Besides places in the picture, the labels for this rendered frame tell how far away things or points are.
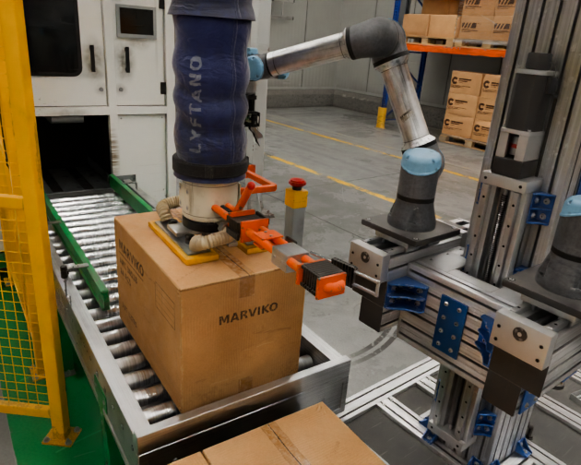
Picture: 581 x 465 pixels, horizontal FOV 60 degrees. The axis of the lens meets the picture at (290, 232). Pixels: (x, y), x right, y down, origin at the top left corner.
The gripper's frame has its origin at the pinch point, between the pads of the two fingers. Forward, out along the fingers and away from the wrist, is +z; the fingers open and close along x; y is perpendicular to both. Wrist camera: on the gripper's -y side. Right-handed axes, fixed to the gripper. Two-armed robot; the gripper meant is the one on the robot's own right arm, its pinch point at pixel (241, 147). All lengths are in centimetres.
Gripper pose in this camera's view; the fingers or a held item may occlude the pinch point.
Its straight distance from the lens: 194.2
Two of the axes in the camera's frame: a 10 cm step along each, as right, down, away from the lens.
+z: -0.7, 9.3, 3.6
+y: 5.4, 3.4, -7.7
